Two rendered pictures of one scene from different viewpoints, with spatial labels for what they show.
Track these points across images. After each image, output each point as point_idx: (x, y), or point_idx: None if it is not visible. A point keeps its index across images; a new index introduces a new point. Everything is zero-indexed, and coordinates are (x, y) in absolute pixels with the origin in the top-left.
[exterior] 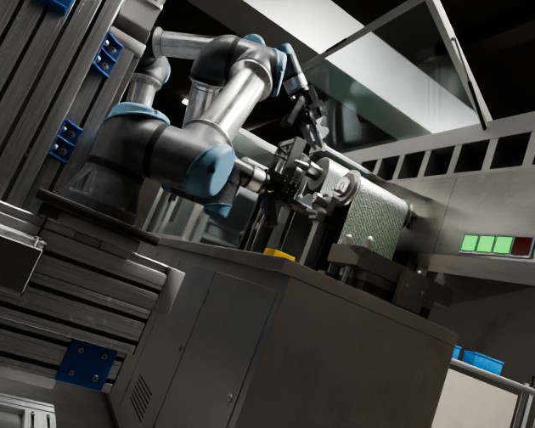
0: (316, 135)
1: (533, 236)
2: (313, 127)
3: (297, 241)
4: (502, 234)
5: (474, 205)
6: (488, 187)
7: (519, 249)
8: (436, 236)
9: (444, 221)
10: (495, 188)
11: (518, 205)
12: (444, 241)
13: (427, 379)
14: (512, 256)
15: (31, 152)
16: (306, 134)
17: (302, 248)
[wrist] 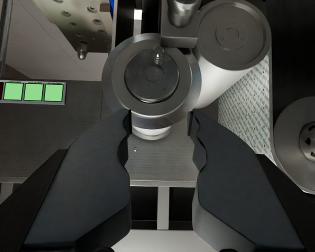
0: (73, 143)
1: None
2: (31, 196)
3: None
4: (16, 102)
5: (61, 138)
6: (46, 159)
7: None
8: (105, 101)
9: (98, 119)
10: (37, 156)
11: (6, 135)
12: (90, 95)
13: None
14: (1, 80)
15: None
16: (203, 167)
17: (306, 5)
